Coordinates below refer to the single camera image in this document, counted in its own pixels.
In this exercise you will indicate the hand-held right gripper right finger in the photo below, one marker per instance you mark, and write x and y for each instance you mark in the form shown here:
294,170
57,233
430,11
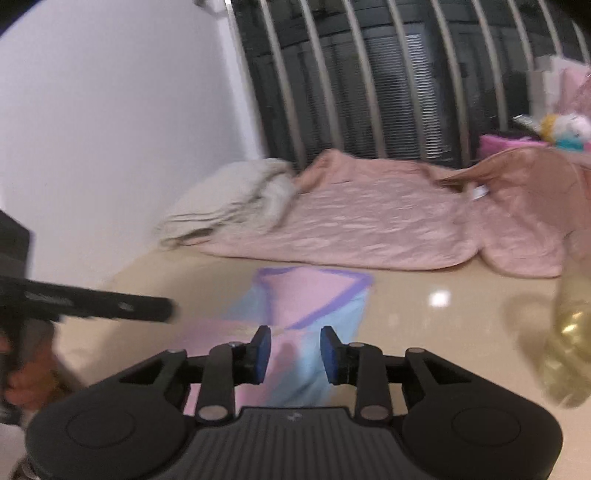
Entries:
328,355

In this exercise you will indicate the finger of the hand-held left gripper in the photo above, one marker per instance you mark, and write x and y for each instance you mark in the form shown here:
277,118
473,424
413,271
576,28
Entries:
115,307

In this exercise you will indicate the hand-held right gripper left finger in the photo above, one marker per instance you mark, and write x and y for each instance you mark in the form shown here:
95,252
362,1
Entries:
262,355

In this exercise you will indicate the pink and blue garment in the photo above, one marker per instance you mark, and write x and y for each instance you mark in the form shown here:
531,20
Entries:
318,300

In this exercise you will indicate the person's left hand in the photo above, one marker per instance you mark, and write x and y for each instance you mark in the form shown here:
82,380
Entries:
37,378

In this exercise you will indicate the pink quilted blanket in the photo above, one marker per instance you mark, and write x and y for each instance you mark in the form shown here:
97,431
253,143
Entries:
378,217

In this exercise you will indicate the beige folded blanket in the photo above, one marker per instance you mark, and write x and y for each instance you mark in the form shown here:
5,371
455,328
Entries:
231,198

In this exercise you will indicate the gold sequined cloth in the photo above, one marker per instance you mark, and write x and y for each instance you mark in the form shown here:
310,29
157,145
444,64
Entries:
572,350

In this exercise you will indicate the metal bar railing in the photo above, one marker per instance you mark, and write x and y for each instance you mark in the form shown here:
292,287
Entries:
369,92

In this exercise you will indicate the pink box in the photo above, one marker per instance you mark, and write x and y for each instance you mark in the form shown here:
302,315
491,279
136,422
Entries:
508,145

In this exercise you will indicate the dark wardrobe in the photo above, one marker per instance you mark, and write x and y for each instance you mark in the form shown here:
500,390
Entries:
415,60

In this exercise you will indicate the white and yellow plush toy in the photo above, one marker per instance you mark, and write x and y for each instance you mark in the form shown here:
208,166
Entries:
570,129

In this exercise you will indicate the white boxes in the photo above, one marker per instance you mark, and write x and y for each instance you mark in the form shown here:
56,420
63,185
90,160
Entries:
545,78

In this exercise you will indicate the pink fluffy cloth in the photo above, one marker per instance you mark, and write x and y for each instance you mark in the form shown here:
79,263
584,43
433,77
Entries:
577,87

